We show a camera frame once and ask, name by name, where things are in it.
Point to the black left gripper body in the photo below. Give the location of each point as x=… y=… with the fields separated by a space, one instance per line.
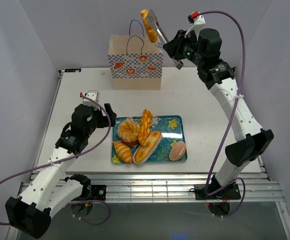
x=99 y=121

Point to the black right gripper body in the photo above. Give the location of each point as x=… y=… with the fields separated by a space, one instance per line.
x=186 y=49

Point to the long braided bread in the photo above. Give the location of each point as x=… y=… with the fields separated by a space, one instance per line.
x=151 y=34

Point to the metal tongs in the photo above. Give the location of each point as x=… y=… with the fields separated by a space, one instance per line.
x=152 y=21

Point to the twisted bread stick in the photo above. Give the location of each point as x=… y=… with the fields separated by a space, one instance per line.
x=144 y=131

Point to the checkered paper bag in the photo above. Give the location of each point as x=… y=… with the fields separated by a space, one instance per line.
x=135 y=62

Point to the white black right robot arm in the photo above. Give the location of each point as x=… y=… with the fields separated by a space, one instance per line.
x=251 y=139

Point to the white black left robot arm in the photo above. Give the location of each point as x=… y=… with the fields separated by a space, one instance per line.
x=32 y=211

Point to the flat baguette bread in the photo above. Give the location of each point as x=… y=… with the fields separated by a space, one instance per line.
x=143 y=153

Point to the sugared round bun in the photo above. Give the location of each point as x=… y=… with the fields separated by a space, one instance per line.
x=128 y=132

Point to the striped croissant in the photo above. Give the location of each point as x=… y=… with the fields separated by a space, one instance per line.
x=123 y=152

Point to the teal floral tray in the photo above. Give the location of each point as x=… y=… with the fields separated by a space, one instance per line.
x=171 y=127

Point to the pink sugared bun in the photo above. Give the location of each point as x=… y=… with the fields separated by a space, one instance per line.
x=177 y=151

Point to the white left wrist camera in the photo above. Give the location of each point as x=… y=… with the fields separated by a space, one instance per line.
x=90 y=97

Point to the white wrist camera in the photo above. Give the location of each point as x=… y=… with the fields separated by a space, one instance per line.
x=198 y=22
x=90 y=97

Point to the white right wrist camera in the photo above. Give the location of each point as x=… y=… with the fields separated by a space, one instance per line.
x=198 y=22

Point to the aluminium frame rail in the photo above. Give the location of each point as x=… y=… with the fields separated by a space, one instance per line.
x=175 y=188

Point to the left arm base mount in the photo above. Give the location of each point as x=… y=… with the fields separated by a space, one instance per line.
x=98 y=192

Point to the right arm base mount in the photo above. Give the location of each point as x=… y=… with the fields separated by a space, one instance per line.
x=231 y=192

